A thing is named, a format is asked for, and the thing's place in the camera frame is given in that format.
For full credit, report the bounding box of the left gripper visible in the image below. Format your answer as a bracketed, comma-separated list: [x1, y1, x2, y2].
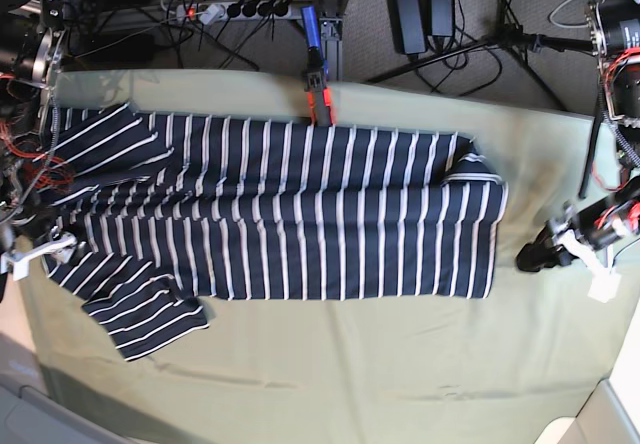
[515, 188, 639, 272]

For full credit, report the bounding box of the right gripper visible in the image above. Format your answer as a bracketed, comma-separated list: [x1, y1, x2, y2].
[1, 224, 79, 280]

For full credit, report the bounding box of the navy white striped T-shirt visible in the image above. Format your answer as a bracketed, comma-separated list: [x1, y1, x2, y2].
[42, 104, 508, 361]

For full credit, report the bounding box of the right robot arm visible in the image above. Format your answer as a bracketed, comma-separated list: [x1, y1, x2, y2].
[1, 0, 77, 280]

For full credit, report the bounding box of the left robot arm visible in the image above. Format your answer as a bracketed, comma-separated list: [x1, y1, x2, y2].
[516, 0, 639, 273]

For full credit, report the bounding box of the light green table cloth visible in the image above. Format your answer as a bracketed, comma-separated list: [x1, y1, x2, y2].
[13, 83, 639, 443]

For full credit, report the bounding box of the black tripod stand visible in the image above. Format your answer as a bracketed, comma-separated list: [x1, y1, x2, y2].
[365, 0, 590, 111]

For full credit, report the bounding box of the black power adapter left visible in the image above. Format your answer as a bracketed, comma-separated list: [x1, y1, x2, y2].
[387, 0, 426, 55]

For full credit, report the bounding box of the white power strip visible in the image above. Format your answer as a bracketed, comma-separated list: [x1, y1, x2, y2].
[169, 0, 302, 26]

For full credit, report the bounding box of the blue orange bar clamp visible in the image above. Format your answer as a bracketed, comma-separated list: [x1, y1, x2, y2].
[301, 6, 334, 127]

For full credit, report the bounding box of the aluminium frame post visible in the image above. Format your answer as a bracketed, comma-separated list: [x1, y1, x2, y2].
[314, 0, 349, 81]

